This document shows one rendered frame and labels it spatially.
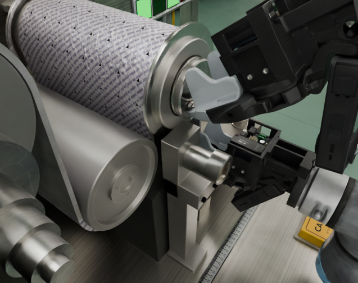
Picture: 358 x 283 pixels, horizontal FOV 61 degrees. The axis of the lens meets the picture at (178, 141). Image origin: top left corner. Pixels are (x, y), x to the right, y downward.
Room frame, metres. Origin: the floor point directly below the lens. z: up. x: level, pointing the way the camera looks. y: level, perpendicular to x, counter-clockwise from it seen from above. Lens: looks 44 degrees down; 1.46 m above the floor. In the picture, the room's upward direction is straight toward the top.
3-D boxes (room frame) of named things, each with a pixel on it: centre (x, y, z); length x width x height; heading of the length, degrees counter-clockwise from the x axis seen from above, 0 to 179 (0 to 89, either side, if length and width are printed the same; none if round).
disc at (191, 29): (0.32, 0.00, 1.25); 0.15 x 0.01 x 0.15; 145
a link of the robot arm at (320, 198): (0.26, -0.20, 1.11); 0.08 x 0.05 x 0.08; 145
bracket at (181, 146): (0.27, -0.02, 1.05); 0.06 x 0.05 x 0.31; 55
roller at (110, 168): (0.29, 0.16, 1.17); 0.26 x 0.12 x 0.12; 55
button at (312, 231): (0.32, -0.29, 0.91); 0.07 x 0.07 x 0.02; 55
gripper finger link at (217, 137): (0.38, -0.06, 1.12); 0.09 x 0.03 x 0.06; 54
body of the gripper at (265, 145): (0.30, -0.13, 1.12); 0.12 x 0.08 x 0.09; 55
